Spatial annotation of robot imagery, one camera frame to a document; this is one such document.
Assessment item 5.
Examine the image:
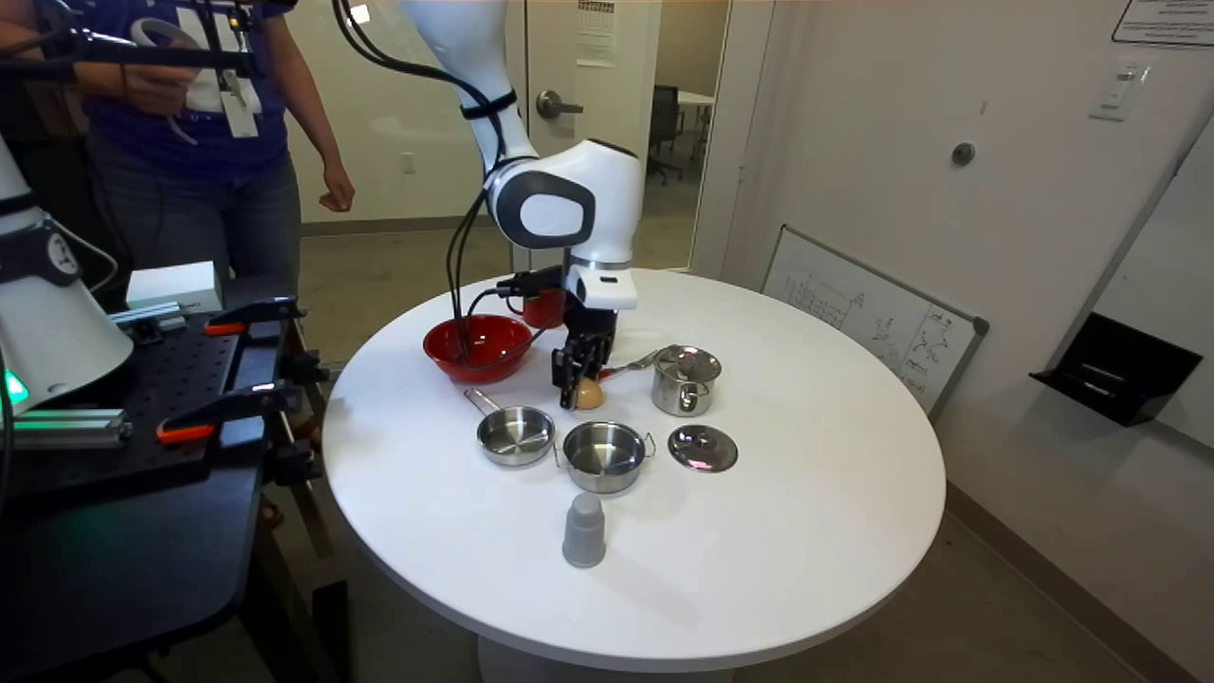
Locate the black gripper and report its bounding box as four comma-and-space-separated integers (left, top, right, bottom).
548, 300, 623, 415

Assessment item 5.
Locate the person's left forearm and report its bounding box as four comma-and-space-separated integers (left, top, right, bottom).
262, 13, 348, 176

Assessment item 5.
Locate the steel bowl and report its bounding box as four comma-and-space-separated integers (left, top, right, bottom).
554, 419, 660, 499

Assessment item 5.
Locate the red bowl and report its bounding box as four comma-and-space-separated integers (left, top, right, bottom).
420, 313, 541, 391

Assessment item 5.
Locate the person's left hand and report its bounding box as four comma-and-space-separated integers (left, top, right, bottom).
314, 157, 360, 217

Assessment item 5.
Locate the person's right hand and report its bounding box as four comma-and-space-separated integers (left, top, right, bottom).
119, 62, 204, 122

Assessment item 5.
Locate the small steel pan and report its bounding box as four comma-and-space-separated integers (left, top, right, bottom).
459, 384, 562, 470

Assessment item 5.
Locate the steel lid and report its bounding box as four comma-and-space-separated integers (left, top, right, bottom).
664, 421, 742, 478

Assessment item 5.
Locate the grey plastic cup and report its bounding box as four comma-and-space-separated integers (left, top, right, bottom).
558, 489, 612, 575

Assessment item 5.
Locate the white door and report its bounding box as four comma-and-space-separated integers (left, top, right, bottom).
500, 0, 664, 275

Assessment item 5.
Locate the white box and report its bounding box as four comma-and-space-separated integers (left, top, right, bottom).
120, 260, 228, 318

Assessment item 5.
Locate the person in purple shirt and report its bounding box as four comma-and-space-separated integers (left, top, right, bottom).
0, 0, 314, 300

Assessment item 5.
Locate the black cart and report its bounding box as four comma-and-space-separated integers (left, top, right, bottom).
0, 295, 336, 683

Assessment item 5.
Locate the grey metal bar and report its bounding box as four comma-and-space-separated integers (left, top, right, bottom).
9, 408, 134, 457

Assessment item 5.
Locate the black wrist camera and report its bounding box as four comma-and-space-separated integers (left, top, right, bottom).
495, 267, 568, 306

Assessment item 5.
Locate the steel pot with handle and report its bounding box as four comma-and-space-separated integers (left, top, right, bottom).
648, 341, 730, 421

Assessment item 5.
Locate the metal door handle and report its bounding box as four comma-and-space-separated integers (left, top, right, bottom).
530, 86, 589, 126

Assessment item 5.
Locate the whiteboard leaning on wall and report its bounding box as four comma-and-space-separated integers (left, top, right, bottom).
759, 224, 994, 419

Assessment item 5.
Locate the black clamp orange handle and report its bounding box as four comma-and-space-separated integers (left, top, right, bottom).
124, 295, 306, 346
152, 375, 301, 453

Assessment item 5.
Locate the black wall tray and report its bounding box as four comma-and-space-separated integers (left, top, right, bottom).
1027, 306, 1208, 428

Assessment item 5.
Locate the framed wall sign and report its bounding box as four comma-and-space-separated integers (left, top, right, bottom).
1108, 0, 1214, 53

